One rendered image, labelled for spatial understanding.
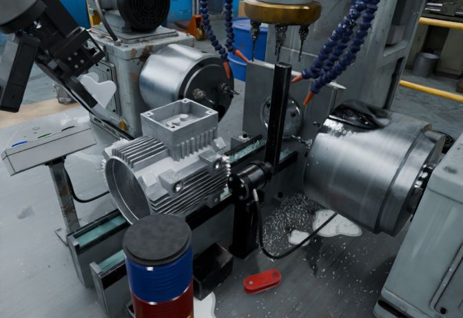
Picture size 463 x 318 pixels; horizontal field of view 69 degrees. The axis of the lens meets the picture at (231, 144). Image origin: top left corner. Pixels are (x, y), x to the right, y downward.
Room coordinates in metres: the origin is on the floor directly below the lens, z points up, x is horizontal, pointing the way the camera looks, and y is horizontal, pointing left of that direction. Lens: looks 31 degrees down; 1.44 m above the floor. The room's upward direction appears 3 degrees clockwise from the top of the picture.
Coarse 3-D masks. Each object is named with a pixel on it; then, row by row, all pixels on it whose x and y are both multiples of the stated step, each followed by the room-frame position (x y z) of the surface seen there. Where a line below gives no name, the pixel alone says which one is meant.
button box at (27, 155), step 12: (60, 132) 0.61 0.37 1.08; (72, 132) 0.63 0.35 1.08; (84, 132) 0.64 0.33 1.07; (24, 144) 0.56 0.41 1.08; (36, 144) 0.57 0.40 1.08; (48, 144) 0.59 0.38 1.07; (60, 144) 0.60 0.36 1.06; (72, 144) 0.61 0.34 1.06; (84, 144) 0.63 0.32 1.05; (12, 156) 0.54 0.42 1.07; (24, 156) 0.55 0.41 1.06; (36, 156) 0.56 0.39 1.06; (48, 156) 0.57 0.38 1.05; (60, 156) 0.58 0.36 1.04; (12, 168) 0.52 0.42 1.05; (24, 168) 0.53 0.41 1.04
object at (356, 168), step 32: (320, 128) 0.60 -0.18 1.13; (352, 128) 0.58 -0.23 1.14; (384, 128) 0.56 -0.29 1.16; (416, 128) 0.55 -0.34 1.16; (320, 160) 0.56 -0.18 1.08; (352, 160) 0.53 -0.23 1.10; (384, 160) 0.51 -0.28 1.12; (416, 160) 0.50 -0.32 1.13; (320, 192) 0.55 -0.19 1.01; (352, 192) 0.50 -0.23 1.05; (384, 192) 0.47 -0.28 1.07; (416, 192) 0.50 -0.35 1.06; (384, 224) 0.47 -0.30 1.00
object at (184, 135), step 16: (144, 112) 0.60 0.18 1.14; (160, 112) 0.63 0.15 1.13; (176, 112) 0.66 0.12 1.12; (192, 112) 0.67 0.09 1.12; (208, 112) 0.62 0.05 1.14; (144, 128) 0.59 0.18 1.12; (160, 128) 0.55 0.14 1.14; (176, 128) 0.54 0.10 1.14; (192, 128) 0.57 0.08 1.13; (208, 128) 0.60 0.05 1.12; (176, 144) 0.54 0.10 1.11; (192, 144) 0.56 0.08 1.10; (208, 144) 0.60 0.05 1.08; (176, 160) 0.54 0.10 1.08
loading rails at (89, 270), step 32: (288, 160) 0.80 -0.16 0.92; (224, 192) 0.64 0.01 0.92; (96, 224) 0.51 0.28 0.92; (128, 224) 0.53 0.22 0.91; (192, 224) 0.53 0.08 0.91; (224, 224) 0.61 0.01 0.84; (96, 256) 0.47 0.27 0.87; (192, 256) 0.53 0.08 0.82; (96, 288) 0.40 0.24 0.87; (128, 288) 0.41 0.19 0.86
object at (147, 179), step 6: (216, 138) 0.60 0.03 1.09; (222, 138) 0.61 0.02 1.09; (216, 144) 0.59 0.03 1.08; (222, 144) 0.60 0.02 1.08; (108, 150) 0.54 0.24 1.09; (216, 150) 0.59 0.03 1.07; (108, 156) 0.54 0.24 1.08; (144, 174) 0.47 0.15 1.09; (150, 174) 0.47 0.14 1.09; (138, 180) 0.47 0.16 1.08; (144, 180) 0.46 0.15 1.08; (150, 180) 0.46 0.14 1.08; (156, 180) 0.47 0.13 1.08; (144, 186) 0.46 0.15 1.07; (150, 186) 0.46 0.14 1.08; (222, 192) 0.60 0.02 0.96; (114, 204) 0.54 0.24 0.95
